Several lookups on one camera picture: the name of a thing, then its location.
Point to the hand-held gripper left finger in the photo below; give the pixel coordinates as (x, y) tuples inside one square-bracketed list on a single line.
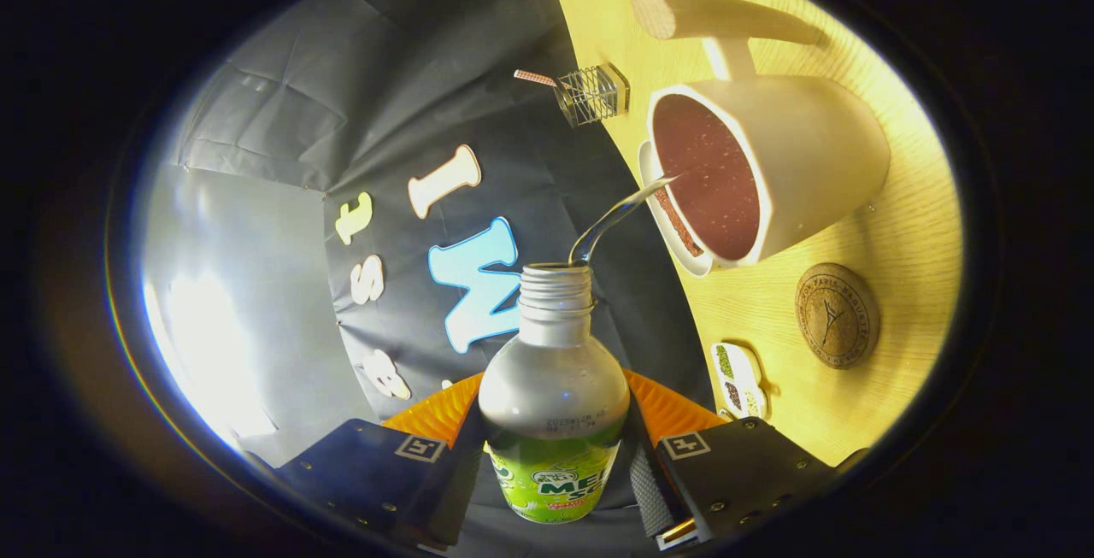
[(449, 490)]

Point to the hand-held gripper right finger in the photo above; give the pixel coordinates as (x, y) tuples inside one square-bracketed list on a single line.
[(654, 481)]

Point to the silver green-label juice bottle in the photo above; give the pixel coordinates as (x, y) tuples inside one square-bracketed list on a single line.
[(554, 387)]

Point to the round cork coaster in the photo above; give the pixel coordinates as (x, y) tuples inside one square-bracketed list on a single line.
[(837, 316)]

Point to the clear juice stream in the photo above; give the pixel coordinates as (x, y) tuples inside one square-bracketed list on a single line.
[(607, 220)]

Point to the white divided bean dish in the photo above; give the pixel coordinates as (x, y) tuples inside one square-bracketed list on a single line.
[(739, 378)]

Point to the brown meat strip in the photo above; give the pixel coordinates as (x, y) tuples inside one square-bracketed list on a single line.
[(679, 225)]

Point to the white oval plate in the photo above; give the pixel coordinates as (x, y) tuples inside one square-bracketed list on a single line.
[(651, 169)]

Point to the wooden table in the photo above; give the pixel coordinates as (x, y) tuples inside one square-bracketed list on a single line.
[(906, 233)]

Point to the striped pink straw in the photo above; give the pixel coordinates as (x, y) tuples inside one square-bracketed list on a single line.
[(534, 78)]

